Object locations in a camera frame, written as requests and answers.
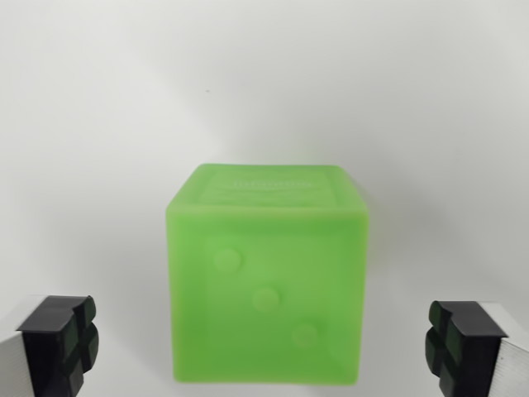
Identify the green soft dice cube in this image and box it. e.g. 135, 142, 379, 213
164, 162, 370, 385

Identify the black-padded silver gripper left finger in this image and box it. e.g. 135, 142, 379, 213
0, 294, 100, 397

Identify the black-padded silver gripper right finger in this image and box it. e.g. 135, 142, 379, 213
424, 299, 529, 397

